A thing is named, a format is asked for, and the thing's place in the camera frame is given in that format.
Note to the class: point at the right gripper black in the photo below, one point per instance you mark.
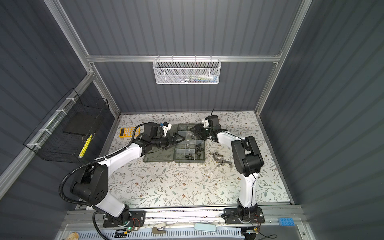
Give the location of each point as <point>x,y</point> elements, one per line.
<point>199,130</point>

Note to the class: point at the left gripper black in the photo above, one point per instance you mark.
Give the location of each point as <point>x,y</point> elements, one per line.
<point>173,138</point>

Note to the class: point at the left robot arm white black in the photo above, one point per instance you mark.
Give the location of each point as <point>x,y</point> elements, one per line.
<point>92,181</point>

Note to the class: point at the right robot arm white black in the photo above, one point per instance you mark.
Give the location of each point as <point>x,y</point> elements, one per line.
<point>247,160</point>

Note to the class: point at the black hex nuts in organizer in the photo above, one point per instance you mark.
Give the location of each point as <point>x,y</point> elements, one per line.
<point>189,157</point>

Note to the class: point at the pile of screws and nuts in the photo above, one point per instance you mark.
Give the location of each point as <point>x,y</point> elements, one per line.
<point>219,159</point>

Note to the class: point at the black bolt in organizer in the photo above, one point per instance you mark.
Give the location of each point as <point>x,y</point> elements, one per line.
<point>198,151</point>

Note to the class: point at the clear green compartment organizer box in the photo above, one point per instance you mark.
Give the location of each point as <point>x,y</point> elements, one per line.
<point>189,149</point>

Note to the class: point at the yellow calculator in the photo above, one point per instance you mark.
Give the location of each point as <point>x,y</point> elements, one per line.
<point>128,132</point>

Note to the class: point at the floral patterned table mat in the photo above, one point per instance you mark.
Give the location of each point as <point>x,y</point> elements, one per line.
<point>169,184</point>

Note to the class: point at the light blue oval object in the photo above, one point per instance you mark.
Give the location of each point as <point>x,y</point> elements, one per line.
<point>205,227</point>

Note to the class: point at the beige tape dispenser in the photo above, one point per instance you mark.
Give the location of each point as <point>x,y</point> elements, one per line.
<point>159,229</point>

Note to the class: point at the yellow marker pen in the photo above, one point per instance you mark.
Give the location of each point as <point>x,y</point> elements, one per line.
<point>85,147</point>

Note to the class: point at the blue lego brick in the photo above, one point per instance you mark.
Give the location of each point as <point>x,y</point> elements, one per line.
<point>286,222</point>

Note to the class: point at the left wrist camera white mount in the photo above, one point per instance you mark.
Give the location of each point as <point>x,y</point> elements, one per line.
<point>166,127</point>

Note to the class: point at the white wire mesh basket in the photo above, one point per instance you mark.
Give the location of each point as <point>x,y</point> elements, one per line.
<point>187,73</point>

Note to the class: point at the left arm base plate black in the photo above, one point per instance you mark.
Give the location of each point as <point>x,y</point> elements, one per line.
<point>133,219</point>

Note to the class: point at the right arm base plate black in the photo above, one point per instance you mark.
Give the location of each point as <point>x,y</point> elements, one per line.
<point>253,215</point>

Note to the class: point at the black wire mesh basket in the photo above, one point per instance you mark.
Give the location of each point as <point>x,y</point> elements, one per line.
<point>63,137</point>

